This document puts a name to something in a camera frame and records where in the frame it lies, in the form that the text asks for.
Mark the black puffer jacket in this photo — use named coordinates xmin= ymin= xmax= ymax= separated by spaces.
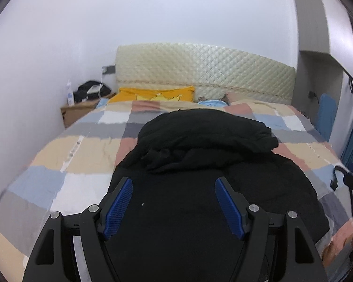
xmin=106 ymin=109 xmax=330 ymax=281

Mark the plaid patchwork duvet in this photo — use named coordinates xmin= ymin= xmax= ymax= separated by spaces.
xmin=0 ymin=99 xmax=353 ymax=281

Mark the blue fabric chair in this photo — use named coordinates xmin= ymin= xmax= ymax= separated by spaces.
xmin=316 ymin=93 xmax=337 ymax=141

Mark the wooden nightstand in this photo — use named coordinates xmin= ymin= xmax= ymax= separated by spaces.
xmin=60 ymin=93 xmax=116 ymax=128

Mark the grey wardrobe cabinet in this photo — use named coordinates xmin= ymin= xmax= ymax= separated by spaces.
xmin=289 ymin=0 xmax=353 ymax=101

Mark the light blue pillow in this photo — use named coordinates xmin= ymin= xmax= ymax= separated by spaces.
xmin=198 ymin=100 xmax=228 ymax=108

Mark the beige pillow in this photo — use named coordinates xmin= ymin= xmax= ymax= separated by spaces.
xmin=225 ymin=92 xmax=253 ymax=105

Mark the white spray bottle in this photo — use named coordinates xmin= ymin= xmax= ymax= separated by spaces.
xmin=66 ymin=81 xmax=74 ymax=106

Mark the black bag on nightstand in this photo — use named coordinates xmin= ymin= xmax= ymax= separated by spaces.
xmin=73 ymin=80 xmax=111 ymax=103

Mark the yellow crown pillow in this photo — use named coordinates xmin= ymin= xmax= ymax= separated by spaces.
xmin=108 ymin=86 xmax=195 ymax=103

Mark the cream quilted headboard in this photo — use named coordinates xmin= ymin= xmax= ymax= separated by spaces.
xmin=115 ymin=43 xmax=296 ymax=104

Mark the black strap belt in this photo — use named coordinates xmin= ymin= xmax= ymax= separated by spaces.
xmin=329 ymin=165 xmax=353 ymax=221

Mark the wall power outlet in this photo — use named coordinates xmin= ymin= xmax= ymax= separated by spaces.
xmin=102 ymin=65 xmax=116 ymax=74

